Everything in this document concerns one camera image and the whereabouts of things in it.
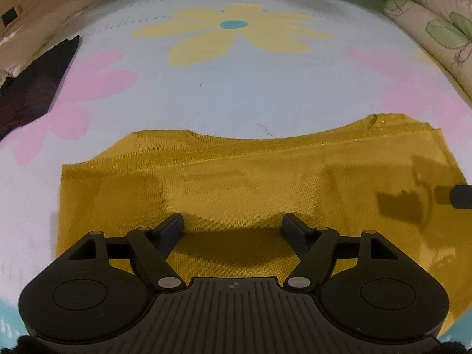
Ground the black red-striped folded garment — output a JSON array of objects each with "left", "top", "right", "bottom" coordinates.
[{"left": 0, "top": 35, "right": 81, "bottom": 141}]

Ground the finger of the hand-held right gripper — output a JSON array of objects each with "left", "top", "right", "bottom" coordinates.
[{"left": 451, "top": 183, "right": 472, "bottom": 209}]

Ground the light blue floral blanket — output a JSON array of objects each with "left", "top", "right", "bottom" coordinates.
[{"left": 0, "top": 0, "right": 472, "bottom": 354}]

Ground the dark square wall socket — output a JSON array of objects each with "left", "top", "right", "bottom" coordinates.
[{"left": 1, "top": 6, "right": 20, "bottom": 27}]

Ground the mustard yellow knit sweater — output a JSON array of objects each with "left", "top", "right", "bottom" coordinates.
[{"left": 55, "top": 113, "right": 472, "bottom": 340}]

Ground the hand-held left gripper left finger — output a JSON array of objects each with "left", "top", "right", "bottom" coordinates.
[{"left": 66, "top": 212, "right": 187, "bottom": 293}]

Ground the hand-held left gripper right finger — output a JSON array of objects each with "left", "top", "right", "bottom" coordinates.
[{"left": 282, "top": 212, "right": 403, "bottom": 293}]

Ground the leaf-print pillow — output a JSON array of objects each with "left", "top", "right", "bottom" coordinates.
[{"left": 383, "top": 0, "right": 472, "bottom": 104}]

